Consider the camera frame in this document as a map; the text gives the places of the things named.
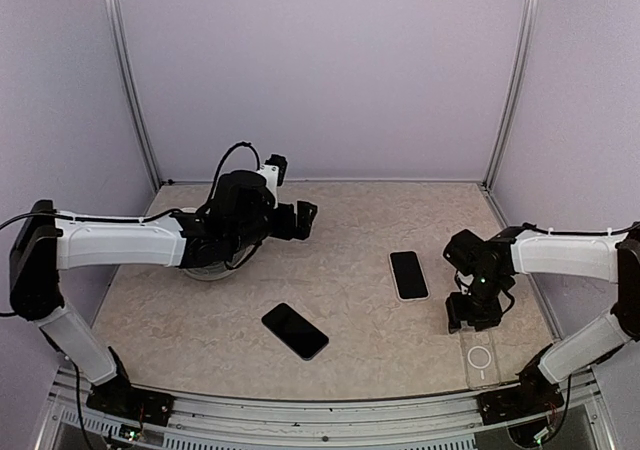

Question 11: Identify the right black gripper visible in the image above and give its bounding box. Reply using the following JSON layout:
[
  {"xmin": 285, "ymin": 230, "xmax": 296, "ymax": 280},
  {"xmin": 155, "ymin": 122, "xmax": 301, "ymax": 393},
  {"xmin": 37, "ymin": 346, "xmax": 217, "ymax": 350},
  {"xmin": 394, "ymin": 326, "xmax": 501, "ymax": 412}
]
[{"xmin": 446, "ymin": 271, "xmax": 509, "ymax": 333}]

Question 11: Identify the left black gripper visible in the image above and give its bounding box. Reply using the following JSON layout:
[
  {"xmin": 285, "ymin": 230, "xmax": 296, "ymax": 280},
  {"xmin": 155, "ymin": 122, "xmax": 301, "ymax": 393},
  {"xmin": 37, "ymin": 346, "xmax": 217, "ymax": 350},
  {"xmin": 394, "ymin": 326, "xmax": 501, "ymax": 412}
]
[{"xmin": 230, "ymin": 200, "xmax": 318, "ymax": 254}]

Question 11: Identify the clear magsafe phone case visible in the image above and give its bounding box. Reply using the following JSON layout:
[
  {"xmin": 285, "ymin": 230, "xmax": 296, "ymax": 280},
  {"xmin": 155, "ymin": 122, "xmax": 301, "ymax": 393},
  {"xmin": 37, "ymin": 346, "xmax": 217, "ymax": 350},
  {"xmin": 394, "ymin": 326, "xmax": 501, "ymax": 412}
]
[{"xmin": 460, "ymin": 328, "xmax": 501, "ymax": 390}]

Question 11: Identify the black phone back up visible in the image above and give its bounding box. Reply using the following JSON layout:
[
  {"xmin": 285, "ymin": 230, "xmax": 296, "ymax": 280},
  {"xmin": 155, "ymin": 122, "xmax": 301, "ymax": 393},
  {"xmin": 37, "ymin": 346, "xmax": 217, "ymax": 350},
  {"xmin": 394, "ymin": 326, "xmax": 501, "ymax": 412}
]
[{"xmin": 389, "ymin": 250, "xmax": 429, "ymax": 299}]

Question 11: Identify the pink phone case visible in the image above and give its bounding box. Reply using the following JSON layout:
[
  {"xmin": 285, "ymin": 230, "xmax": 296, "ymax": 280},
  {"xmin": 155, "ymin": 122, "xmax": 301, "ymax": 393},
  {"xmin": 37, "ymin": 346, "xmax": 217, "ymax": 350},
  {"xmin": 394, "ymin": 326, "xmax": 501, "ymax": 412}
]
[{"xmin": 388, "ymin": 250, "xmax": 431, "ymax": 302}]

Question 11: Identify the black phone screen up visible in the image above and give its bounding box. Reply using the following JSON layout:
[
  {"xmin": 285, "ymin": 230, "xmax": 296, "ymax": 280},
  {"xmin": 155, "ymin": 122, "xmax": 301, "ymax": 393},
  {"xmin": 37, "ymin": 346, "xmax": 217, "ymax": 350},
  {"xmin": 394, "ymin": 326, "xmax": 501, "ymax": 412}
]
[{"xmin": 261, "ymin": 303, "xmax": 329, "ymax": 361}]

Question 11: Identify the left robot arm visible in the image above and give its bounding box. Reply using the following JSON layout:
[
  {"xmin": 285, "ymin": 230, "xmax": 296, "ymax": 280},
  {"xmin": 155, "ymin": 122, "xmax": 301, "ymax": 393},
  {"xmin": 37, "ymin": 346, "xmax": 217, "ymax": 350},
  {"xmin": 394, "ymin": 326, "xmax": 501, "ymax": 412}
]
[{"xmin": 9, "ymin": 164, "xmax": 318, "ymax": 415}]

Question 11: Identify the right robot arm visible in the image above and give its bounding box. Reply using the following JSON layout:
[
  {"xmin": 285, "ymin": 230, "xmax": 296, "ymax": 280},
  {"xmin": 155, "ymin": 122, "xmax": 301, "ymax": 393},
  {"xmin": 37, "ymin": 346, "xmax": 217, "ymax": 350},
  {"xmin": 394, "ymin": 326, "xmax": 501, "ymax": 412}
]
[{"xmin": 443, "ymin": 223, "xmax": 639, "ymax": 414}]

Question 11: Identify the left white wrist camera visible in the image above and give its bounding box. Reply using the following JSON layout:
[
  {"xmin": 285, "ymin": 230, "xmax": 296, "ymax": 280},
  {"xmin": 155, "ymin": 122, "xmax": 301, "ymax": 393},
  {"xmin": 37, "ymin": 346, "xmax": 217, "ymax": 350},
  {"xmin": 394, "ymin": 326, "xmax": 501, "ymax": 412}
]
[{"xmin": 258, "ymin": 154, "xmax": 288, "ymax": 206}]

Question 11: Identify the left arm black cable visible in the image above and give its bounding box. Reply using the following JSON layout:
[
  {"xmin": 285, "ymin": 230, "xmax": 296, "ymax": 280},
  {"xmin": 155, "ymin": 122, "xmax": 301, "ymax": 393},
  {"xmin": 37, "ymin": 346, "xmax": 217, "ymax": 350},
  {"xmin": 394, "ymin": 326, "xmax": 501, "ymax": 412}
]
[{"xmin": 209, "ymin": 140, "xmax": 263, "ymax": 206}]

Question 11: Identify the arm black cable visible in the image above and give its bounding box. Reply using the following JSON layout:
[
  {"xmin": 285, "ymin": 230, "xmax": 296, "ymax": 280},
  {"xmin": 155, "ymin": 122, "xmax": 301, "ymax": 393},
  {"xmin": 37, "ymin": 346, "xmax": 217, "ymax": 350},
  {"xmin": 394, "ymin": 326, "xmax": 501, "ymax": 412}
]
[
  {"xmin": 519, "ymin": 219, "xmax": 640, "ymax": 239},
  {"xmin": 209, "ymin": 140, "xmax": 263, "ymax": 206}
]

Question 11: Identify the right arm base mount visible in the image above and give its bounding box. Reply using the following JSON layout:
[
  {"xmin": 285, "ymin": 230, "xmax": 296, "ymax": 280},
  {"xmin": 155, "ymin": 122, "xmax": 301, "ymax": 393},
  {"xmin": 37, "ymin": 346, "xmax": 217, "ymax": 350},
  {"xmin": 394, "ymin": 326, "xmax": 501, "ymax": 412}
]
[{"xmin": 476, "ymin": 387, "xmax": 564, "ymax": 425}]

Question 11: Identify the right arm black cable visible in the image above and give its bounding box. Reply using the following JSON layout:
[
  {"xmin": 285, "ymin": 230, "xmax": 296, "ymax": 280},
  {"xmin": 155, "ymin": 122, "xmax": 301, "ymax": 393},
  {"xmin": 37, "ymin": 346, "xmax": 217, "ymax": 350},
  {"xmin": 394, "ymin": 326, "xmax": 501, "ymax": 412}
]
[{"xmin": 519, "ymin": 219, "xmax": 640, "ymax": 239}]

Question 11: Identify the front aluminium rail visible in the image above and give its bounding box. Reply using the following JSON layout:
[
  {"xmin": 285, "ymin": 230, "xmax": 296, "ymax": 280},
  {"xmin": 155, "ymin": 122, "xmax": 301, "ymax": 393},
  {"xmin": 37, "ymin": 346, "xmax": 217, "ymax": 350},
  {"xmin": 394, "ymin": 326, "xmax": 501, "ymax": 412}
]
[{"xmin": 34, "ymin": 364, "xmax": 616, "ymax": 450}]

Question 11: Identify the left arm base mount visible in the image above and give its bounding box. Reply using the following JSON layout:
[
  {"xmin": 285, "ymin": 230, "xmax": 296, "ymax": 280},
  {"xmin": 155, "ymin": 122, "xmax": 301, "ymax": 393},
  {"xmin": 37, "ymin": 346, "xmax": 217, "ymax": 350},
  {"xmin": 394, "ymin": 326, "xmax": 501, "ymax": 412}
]
[{"xmin": 86, "ymin": 387, "xmax": 175, "ymax": 427}]

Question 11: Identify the left aluminium frame post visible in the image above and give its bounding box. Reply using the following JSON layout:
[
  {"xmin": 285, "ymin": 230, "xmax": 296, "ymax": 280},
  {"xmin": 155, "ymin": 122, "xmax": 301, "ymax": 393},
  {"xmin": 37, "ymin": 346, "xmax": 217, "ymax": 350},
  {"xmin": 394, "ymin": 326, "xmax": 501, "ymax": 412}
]
[{"xmin": 104, "ymin": 0, "xmax": 162, "ymax": 192}]

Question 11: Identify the aluminium frame post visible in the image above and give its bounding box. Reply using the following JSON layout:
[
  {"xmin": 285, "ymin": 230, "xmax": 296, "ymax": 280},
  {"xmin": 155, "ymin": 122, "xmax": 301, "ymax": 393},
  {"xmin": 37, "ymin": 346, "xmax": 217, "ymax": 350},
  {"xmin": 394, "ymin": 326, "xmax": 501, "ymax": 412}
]
[
  {"xmin": 483, "ymin": 0, "xmax": 539, "ymax": 193},
  {"xmin": 104, "ymin": 0, "xmax": 162, "ymax": 192}
]

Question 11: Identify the right aluminium frame post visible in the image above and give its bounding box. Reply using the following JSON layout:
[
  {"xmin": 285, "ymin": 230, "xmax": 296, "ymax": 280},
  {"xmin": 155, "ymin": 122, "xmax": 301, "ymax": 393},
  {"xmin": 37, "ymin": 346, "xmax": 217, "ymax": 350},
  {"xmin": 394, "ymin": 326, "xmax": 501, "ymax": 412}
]
[{"xmin": 483, "ymin": 0, "xmax": 539, "ymax": 193}]

